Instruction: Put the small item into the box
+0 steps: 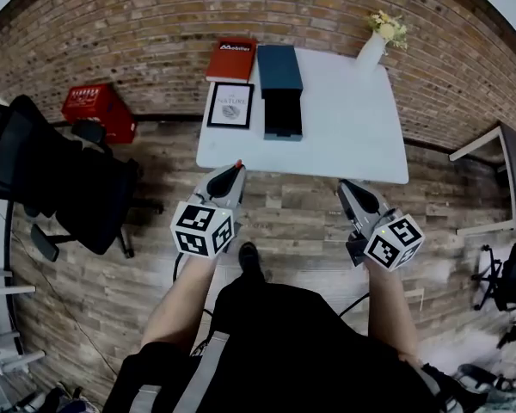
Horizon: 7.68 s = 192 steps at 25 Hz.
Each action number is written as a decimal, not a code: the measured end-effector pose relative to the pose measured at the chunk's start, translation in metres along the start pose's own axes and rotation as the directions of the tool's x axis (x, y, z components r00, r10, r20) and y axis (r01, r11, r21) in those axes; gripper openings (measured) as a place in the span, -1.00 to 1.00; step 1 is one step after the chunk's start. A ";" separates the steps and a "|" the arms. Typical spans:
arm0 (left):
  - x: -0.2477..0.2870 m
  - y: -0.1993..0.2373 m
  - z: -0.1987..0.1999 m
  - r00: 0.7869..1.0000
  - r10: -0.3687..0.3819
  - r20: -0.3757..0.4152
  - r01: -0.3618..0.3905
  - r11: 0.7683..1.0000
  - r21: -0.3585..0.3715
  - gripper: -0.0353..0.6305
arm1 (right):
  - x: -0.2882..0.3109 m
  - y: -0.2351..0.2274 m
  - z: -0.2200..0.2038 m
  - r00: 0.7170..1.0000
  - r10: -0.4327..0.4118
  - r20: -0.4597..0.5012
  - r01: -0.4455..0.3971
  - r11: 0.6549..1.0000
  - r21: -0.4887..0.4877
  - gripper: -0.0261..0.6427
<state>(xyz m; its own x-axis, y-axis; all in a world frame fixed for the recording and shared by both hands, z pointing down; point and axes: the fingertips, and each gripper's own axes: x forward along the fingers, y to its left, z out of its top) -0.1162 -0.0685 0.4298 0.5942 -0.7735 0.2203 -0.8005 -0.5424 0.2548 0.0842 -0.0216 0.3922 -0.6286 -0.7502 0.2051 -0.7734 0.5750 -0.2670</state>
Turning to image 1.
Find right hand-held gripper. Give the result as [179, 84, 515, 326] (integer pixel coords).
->
[337, 178, 426, 273]

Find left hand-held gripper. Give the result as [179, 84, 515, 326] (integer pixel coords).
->
[169, 164, 247, 258]

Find dark teal box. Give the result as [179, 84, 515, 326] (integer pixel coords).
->
[261, 92, 304, 142]

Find person's left forearm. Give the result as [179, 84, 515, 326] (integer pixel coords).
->
[140, 252, 218, 355]

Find person's right forearm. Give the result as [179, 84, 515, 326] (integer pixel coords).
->
[364, 261, 420, 363]

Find dark teal box lid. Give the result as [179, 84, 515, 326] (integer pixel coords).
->
[256, 44, 304, 100]

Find person's black shoe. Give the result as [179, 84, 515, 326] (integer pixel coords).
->
[237, 241, 264, 282]

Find black framed picture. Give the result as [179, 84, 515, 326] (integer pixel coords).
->
[206, 81, 255, 131]

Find person's black clothing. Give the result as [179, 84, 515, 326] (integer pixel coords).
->
[114, 273, 440, 413]

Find red cardboard carton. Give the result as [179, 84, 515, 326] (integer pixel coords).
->
[60, 83, 138, 145]

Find black office chair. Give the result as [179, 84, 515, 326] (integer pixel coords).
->
[0, 94, 165, 262]

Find red book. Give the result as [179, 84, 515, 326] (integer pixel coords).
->
[205, 37, 259, 84]

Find white vase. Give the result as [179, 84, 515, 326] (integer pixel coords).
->
[354, 30, 390, 76]

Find pale yellow flowers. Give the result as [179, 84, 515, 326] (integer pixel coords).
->
[365, 9, 409, 52]

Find white metal rack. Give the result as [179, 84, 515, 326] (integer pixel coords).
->
[0, 266, 46, 375]

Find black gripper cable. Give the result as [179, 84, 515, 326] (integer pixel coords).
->
[172, 251, 187, 284]
[336, 291, 372, 318]

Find grey strap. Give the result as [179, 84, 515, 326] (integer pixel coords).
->
[128, 330, 231, 413]

